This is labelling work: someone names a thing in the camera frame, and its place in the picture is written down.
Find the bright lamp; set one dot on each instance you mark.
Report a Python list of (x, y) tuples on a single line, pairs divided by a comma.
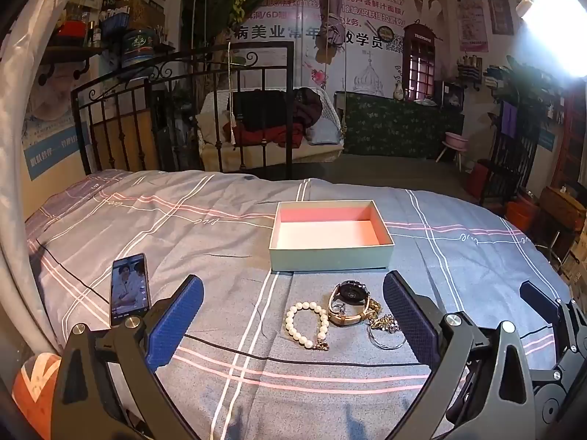
[(555, 13)]

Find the grey plaid blanket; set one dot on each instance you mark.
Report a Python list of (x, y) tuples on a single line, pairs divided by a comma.
[(206, 238)]

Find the hanging green plant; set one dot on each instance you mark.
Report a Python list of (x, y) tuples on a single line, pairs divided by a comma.
[(234, 4)]

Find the red telephone booth decoration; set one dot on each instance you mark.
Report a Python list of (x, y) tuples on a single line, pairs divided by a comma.
[(419, 36)]

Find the red bin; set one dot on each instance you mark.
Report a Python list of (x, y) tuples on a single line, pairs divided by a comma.
[(477, 178)]

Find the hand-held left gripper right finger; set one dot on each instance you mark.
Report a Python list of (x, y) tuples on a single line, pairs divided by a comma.
[(410, 321)]

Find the white curtain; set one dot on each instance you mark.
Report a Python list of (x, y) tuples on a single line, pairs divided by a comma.
[(13, 146)]

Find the cardboard box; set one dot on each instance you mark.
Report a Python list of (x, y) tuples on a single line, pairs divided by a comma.
[(146, 11)]

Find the white vase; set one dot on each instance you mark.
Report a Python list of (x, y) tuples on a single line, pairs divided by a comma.
[(399, 91)]

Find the flag pattern cushion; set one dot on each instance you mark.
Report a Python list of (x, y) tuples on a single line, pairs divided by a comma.
[(36, 394)]

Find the green tin can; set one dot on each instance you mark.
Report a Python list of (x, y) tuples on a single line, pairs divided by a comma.
[(137, 48)]

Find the wooden wall shelf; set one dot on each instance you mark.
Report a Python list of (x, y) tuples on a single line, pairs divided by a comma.
[(69, 52)]

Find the green patterned cloth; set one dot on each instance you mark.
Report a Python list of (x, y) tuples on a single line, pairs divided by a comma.
[(399, 128)]

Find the blue wall poster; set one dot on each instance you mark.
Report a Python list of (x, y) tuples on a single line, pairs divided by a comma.
[(50, 146)]

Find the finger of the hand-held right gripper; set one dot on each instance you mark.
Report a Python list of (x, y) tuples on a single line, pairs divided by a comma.
[(536, 294)]

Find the silver bangle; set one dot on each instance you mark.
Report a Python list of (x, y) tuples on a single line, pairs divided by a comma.
[(372, 337)]

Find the pink stool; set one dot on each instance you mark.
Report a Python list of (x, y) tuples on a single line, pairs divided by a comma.
[(454, 141)]

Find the red cloth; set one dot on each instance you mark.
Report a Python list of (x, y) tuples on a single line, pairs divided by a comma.
[(266, 136)]

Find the dark wall poster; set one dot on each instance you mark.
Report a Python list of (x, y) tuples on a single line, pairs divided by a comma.
[(497, 2)]

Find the dark maroon jacket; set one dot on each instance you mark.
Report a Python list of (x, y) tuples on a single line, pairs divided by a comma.
[(308, 105)]

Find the large wall poster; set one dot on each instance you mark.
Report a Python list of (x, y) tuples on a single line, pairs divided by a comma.
[(367, 55)]

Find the smartphone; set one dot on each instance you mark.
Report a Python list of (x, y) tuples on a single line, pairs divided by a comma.
[(130, 288)]

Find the black iron bed frame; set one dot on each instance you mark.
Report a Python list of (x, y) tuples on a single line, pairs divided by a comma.
[(290, 101)]

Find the light blue pillow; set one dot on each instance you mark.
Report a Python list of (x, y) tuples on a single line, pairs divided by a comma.
[(323, 130)]

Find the orange bucket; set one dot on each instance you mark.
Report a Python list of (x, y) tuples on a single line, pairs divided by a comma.
[(523, 215)]

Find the black metal rack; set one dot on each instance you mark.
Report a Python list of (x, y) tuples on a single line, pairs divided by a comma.
[(513, 156)]

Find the pink wall poster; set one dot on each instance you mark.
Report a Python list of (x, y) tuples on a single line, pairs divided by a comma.
[(470, 13)]

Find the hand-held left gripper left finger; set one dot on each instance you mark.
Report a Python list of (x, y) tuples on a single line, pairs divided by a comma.
[(176, 325)]

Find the black garment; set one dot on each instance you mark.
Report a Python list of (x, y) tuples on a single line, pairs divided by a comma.
[(261, 110)]

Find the blue basket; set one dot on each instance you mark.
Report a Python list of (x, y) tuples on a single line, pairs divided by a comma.
[(114, 23)]

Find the white wicker hanging chair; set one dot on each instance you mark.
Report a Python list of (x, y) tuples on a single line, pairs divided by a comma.
[(330, 110)]

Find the mint green box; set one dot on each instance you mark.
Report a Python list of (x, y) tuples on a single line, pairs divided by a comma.
[(330, 259)]

